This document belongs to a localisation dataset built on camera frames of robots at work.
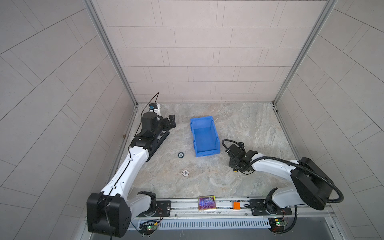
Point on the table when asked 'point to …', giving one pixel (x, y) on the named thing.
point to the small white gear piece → (185, 172)
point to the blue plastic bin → (206, 139)
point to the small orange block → (236, 205)
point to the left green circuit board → (148, 229)
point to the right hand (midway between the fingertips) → (232, 163)
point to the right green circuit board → (277, 224)
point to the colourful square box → (207, 203)
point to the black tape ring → (180, 155)
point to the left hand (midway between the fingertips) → (170, 115)
